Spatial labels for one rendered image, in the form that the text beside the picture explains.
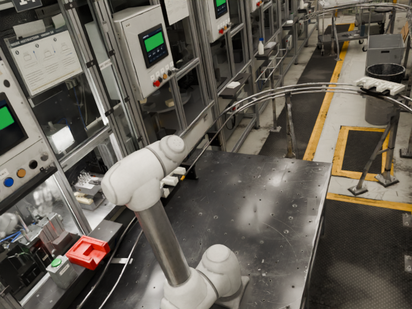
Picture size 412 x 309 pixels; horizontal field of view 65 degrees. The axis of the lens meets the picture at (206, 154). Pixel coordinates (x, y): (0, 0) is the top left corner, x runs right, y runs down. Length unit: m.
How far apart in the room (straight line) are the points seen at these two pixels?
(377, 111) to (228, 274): 3.09
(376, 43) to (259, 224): 3.83
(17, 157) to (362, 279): 2.18
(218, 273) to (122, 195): 0.59
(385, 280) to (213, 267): 1.46
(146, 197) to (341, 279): 1.75
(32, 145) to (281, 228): 1.31
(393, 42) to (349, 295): 3.68
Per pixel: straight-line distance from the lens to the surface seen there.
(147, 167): 1.09
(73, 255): 1.69
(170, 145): 1.11
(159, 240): 1.22
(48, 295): 1.68
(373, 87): 3.11
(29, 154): 1.52
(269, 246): 1.81
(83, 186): 1.93
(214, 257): 1.44
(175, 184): 2.03
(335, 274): 2.56
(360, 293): 2.51
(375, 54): 4.70
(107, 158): 2.12
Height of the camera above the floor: 2.06
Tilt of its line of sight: 32 degrees down
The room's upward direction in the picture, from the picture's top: 11 degrees counter-clockwise
